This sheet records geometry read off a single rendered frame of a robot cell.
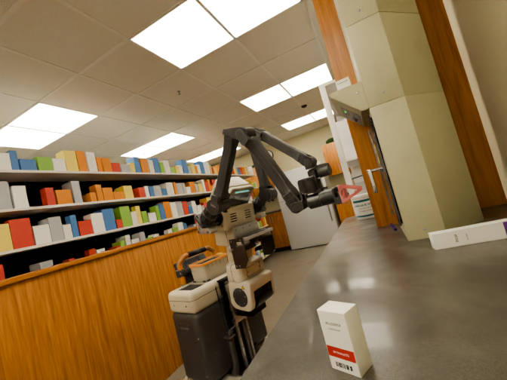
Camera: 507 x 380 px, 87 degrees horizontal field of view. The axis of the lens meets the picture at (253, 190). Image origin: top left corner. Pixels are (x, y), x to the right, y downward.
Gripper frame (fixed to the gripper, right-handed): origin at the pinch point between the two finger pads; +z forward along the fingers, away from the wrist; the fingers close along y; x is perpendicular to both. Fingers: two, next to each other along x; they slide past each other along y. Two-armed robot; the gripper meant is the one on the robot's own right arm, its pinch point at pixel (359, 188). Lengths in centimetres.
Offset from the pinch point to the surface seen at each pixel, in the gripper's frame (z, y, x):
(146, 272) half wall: -185, 61, 23
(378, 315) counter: 0, -56, 21
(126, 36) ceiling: -125, 40, -153
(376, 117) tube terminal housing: 12.2, -4.9, -21.9
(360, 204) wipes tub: -6, 68, 11
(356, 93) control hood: 8.7, -5.0, -32.4
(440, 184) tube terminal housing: 24.1, -2.1, 5.4
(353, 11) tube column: 16, -5, -60
